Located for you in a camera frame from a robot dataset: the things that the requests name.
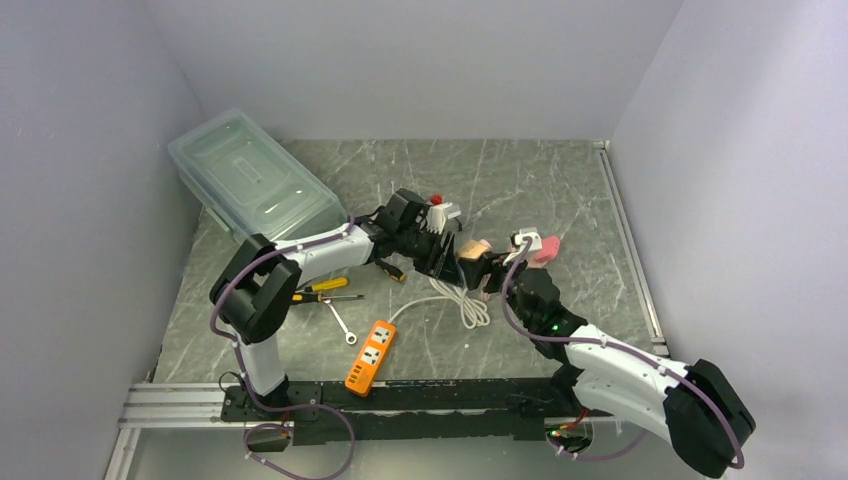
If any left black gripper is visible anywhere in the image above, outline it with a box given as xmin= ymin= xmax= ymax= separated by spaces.
xmin=396 ymin=227 xmax=464 ymax=288

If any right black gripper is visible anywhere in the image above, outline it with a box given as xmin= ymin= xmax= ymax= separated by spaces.
xmin=462 ymin=249 xmax=536 ymax=329

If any beige cube socket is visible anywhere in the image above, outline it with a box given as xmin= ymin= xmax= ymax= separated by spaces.
xmin=457 ymin=239 xmax=490 ymax=261

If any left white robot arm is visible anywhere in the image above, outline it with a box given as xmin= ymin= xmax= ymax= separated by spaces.
xmin=209 ymin=188 xmax=461 ymax=420

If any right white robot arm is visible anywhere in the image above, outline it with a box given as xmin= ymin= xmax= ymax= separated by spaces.
xmin=457 ymin=254 xmax=756 ymax=478

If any silver wrench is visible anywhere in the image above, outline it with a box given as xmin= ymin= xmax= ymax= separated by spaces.
xmin=323 ymin=299 xmax=358 ymax=346

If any orange power strip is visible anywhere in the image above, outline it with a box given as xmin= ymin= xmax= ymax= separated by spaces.
xmin=344 ymin=321 xmax=397 ymax=397

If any clear plastic storage box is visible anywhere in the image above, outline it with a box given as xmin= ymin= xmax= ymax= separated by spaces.
xmin=168 ymin=109 xmax=347 ymax=243

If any white power strip cable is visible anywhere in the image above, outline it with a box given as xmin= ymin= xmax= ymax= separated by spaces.
xmin=390 ymin=278 xmax=492 ymax=331

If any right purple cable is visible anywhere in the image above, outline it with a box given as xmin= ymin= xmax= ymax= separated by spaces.
xmin=498 ymin=238 xmax=747 ymax=472

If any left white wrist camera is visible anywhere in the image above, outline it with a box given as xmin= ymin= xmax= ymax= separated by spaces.
xmin=425 ymin=194 xmax=461 ymax=234

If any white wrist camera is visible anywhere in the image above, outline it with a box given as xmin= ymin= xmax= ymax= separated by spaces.
xmin=504 ymin=227 xmax=543 ymax=264
xmin=425 ymin=194 xmax=461 ymax=234

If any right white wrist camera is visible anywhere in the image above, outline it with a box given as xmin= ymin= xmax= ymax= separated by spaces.
xmin=504 ymin=227 xmax=543 ymax=264

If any yellow handled screwdriver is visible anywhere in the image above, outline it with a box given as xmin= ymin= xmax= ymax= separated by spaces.
xmin=297 ymin=277 xmax=349 ymax=294

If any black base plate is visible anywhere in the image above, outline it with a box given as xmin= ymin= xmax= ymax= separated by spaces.
xmin=220 ymin=378 xmax=581 ymax=446

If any aluminium rail frame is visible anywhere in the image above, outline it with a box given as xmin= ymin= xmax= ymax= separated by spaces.
xmin=118 ymin=383 xmax=262 ymax=429

